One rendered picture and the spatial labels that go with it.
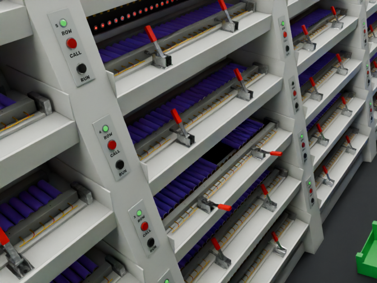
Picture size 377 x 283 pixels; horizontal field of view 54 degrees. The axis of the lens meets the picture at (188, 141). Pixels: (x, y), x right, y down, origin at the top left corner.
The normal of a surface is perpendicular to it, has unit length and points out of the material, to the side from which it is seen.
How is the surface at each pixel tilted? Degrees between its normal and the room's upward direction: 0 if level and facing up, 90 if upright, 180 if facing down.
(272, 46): 90
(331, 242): 0
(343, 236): 0
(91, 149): 90
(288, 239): 19
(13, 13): 109
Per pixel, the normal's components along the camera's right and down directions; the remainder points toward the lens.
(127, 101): 0.78, 0.36
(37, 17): 0.74, 0.07
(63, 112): -0.62, 0.47
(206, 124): -0.01, -0.81
